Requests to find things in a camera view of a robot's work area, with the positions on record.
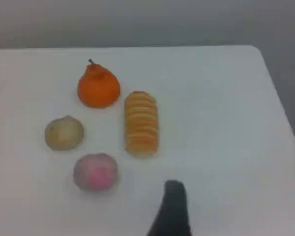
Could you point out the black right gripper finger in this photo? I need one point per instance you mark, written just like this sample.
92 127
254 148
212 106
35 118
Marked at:
172 211

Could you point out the ridged golden bread roll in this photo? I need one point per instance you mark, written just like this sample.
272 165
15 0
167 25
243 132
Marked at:
141 123

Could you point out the pink round pastry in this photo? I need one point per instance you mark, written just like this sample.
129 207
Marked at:
96 172

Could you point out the orange with stem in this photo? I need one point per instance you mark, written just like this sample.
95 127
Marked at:
98 91

